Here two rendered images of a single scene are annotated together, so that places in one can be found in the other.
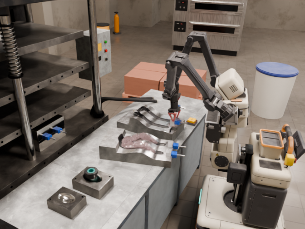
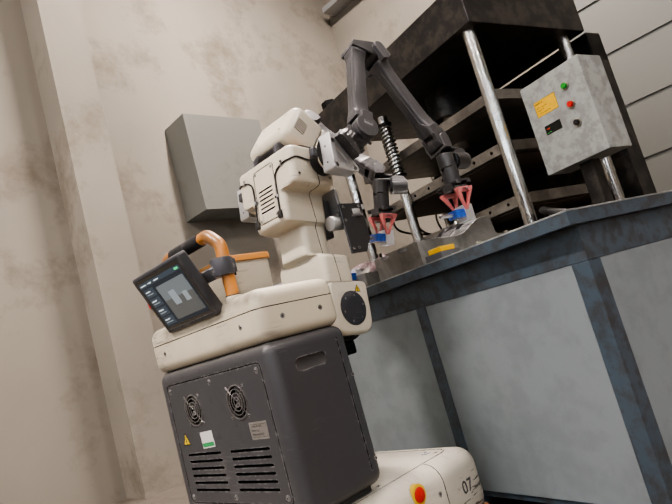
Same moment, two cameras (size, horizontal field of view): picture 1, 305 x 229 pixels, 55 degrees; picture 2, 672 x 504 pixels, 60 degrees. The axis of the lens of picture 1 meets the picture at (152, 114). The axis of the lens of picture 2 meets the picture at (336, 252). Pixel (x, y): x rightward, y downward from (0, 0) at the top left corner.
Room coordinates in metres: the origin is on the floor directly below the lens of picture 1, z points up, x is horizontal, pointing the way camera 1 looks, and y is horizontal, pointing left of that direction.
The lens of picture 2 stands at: (2.89, -2.06, 0.66)
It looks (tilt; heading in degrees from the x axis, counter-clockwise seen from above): 8 degrees up; 121
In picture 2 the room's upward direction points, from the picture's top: 16 degrees counter-clockwise
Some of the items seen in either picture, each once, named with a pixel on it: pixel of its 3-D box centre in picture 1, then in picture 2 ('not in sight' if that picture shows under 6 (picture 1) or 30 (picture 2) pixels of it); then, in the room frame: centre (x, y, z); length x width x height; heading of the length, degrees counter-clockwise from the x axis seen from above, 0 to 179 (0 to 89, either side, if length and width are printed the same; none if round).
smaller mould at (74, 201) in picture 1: (66, 201); not in sight; (1.22, 0.46, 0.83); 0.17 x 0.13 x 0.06; 64
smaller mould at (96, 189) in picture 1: (93, 181); not in sight; (1.39, 0.35, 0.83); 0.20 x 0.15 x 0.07; 64
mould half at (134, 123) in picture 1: (150, 121); (447, 246); (2.12, 0.01, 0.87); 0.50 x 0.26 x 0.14; 64
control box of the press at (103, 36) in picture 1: (97, 107); (615, 238); (2.62, 0.55, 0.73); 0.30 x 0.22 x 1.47; 154
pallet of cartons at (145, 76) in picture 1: (165, 85); not in sight; (4.50, -0.21, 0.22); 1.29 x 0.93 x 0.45; 78
